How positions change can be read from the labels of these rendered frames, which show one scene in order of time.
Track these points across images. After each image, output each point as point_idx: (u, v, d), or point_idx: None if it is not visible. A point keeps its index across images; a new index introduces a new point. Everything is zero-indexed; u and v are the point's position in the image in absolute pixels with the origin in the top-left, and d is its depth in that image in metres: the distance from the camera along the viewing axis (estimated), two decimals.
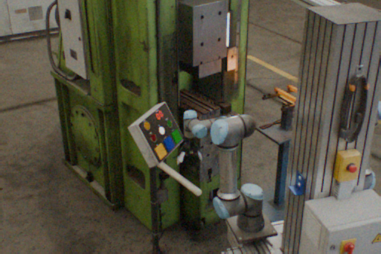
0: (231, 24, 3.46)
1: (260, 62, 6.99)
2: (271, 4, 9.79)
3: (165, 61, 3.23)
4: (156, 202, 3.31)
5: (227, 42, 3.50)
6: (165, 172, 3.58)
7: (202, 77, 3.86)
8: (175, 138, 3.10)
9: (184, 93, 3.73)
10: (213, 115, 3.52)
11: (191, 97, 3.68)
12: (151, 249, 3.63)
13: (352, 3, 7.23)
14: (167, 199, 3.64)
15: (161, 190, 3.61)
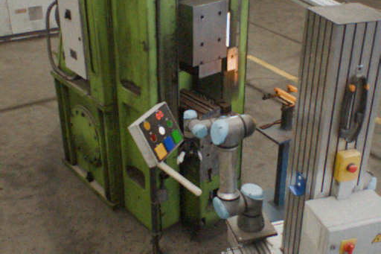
0: (231, 24, 3.46)
1: (260, 62, 6.99)
2: (271, 4, 9.79)
3: (165, 61, 3.23)
4: (156, 202, 3.31)
5: (227, 42, 3.50)
6: (165, 172, 3.58)
7: (202, 77, 3.86)
8: (175, 138, 3.10)
9: (184, 93, 3.73)
10: (213, 115, 3.52)
11: (191, 97, 3.68)
12: (151, 249, 3.63)
13: (352, 3, 7.23)
14: (167, 199, 3.64)
15: (161, 190, 3.61)
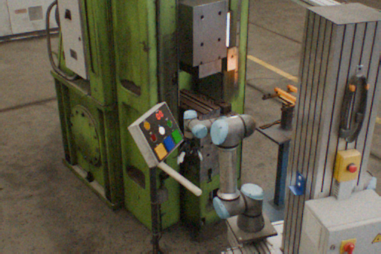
0: (231, 24, 3.46)
1: (260, 62, 6.99)
2: (271, 4, 9.79)
3: (165, 61, 3.23)
4: (156, 202, 3.31)
5: (227, 42, 3.50)
6: (165, 172, 3.58)
7: (202, 77, 3.86)
8: (175, 138, 3.10)
9: (184, 93, 3.73)
10: (213, 115, 3.52)
11: (191, 97, 3.68)
12: (151, 249, 3.63)
13: (352, 3, 7.23)
14: (167, 199, 3.64)
15: (161, 190, 3.61)
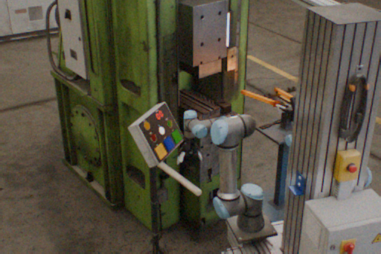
0: (231, 24, 3.46)
1: (260, 62, 6.99)
2: (271, 4, 9.79)
3: (165, 61, 3.23)
4: (156, 202, 3.31)
5: (227, 42, 3.50)
6: (165, 172, 3.58)
7: (202, 77, 3.86)
8: (175, 138, 3.10)
9: (184, 93, 3.73)
10: (213, 115, 3.52)
11: (191, 97, 3.68)
12: (151, 249, 3.63)
13: (352, 3, 7.23)
14: (167, 199, 3.64)
15: (161, 190, 3.61)
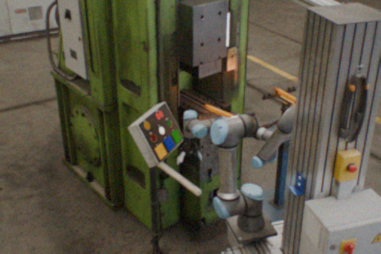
0: (231, 24, 3.46)
1: (260, 62, 6.99)
2: (271, 4, 9.79)
3: (165, 61, 3.23)
4: (156, 202, 3.31)
5: (227, 42, 3.50)
6: (165, 172, 3.58)
7: (202, 77, 3.86)
8: (175, 138, 3.10)
9: (184, 93, 3.73)
10: (213, 115, 3.52)
11: (191, 97, 3.68)
12: (151, 249, 3.63)
13: (352, 3, 7.23)
14: (167, 199, 3.64)
15: (161, 190, 3.61)
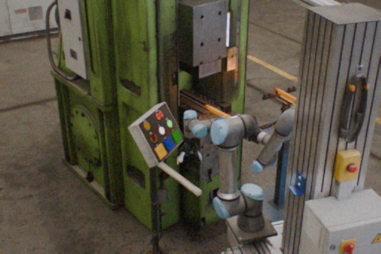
0: (231, 24, 3.46)
1: (260, 62, 6.99)
2: (271, 4, 9.79)
3: (165, 61, 3.23)
4: (156, 202, 3.31)
5: (227, 42, 3.50)
6: (165, 172, 3.58)
7: (202, 77, 3.86)
8: (175, 138, 3.10)
9: (184, 93, 3.73)
10: (213, 115, 3.52)
11: (191, 97, 3.68)
12: (151, 249, 3.63)
13: (352, 3, 7.23)
14: (167, 199, 3.64)
15: (161, 190, 3.61)
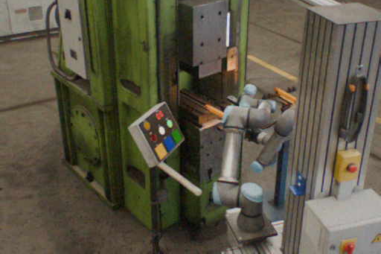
0: (231, 24, 3.46)
1: (260, 62, 6.99)
2: (271, 4, 9.79)
3: (165, 61, 3.23)
4: (156, 202, 3.31)
5: (227, 42, 3.50)
6: (165, 172, 3.58)
7: (202, 77, 3.86)
8: (175, 138, 3.10)
9: (184, 93, 3.73)
10: (213, 115, 3.52)
11: (191, 97, 3.68)
12: (151, 249, 3.63)
13: (352, 3, 7.23)
14: (167, 199, 3.64)
15: (161, 190, 3.61)
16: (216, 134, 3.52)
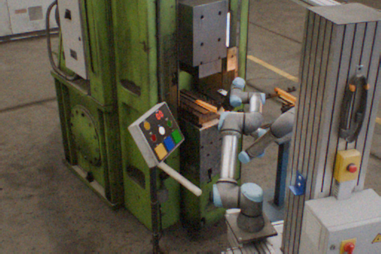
0: (231, 24, 3.46)
1: (260, 62, 6.99)
2: (271, 4, 9.79)
3: (165, 61, 3.23)
4: (156, 202, 3.31)
5: (227, 42, 3.50)
6: (165, 172, 3.58)
7: (202, 77, 3.86)
8: (175, 138, 3.10)
9: (184, 93, 3.73)
10: (213, 115, 3.52)
11: (191, 97, 3.68)
12: (151, 249, 3.63)
13: (352, 3, 7.23)
14: (167, 199, 3.64)
15: (161, 190, 3.61)
16: (216, 134, 3.52)
